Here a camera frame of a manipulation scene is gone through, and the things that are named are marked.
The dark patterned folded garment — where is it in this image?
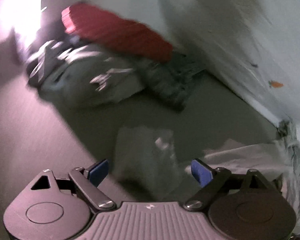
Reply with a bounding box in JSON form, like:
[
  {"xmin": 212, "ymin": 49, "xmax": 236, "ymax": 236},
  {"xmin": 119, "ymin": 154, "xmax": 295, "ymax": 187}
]
[{"xmin": 136, "ymin": 51, "xmax": 205, "ymax": 112}]

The white knit garment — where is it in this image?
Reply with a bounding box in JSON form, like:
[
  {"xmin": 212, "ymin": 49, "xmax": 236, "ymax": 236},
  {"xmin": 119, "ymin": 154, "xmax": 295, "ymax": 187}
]
[{"xmin": 112, "ymin": 123, "xmax": 300, "ymax": 233}]

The grey printed folded garment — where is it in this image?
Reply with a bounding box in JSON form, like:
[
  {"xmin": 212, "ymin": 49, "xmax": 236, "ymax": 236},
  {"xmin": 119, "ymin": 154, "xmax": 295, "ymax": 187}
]
[{"xmin": 26, "ymin": 40, "xmax": 144, "ymax": 108}]

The red folded garment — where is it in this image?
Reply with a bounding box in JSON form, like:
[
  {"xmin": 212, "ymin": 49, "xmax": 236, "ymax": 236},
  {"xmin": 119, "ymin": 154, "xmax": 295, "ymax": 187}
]
[{"xmin": 62, "ymin": 3, "xmax": 173, "ymax": 62}]

